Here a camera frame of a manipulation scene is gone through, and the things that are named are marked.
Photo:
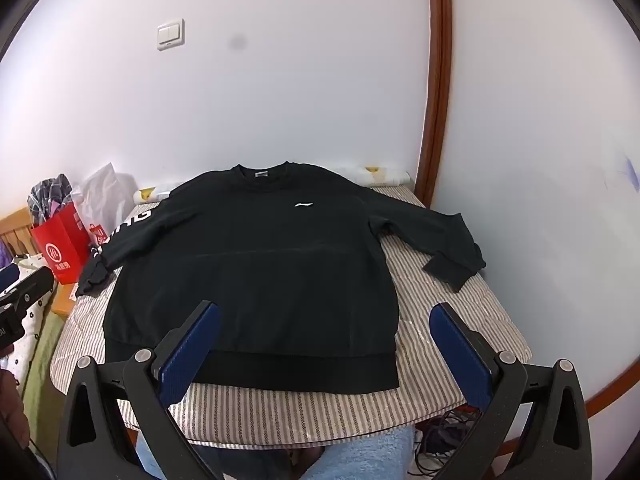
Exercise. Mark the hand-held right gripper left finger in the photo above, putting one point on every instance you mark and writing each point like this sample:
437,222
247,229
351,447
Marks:
192,355

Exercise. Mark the black sweatshirt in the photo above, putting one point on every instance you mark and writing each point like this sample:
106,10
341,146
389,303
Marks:
250,285

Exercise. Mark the brown wooden door frame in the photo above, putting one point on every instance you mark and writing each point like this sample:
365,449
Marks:
436,85

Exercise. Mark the rolled white printed sheet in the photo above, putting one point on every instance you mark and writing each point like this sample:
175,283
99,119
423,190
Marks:
390,175

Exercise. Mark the plaid cloth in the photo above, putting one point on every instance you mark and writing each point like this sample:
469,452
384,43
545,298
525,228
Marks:
50,197

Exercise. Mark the blue fleece cloth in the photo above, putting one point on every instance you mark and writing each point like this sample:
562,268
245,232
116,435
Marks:
360,455

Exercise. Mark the person's left forearm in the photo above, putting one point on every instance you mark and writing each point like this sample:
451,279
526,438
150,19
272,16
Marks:
12,415

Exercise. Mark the wooden chair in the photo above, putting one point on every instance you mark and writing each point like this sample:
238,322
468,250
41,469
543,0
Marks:
15,240

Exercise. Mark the red paper shopping bag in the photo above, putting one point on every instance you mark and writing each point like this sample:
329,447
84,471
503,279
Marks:
60,250

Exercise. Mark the brown wooden baseboard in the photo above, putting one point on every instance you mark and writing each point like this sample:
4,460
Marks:
612,390

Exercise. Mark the white dotted cloth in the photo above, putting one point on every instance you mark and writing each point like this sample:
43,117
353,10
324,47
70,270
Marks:
30,330

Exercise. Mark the white light switch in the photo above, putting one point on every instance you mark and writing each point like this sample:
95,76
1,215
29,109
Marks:
170,34

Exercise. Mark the white plastic bag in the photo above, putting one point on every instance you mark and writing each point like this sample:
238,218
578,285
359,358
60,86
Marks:
107,195

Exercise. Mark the purple cloth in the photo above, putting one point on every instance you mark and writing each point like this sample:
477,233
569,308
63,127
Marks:
4,255

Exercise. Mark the striped mat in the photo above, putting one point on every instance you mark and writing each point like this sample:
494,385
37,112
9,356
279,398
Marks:
300,410

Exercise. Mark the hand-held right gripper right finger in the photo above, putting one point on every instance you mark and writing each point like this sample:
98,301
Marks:
462,355

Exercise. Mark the green cloth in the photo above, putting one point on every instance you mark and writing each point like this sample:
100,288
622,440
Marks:
42,355

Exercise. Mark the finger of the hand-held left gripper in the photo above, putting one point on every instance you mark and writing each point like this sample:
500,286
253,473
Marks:
9,276
36,285

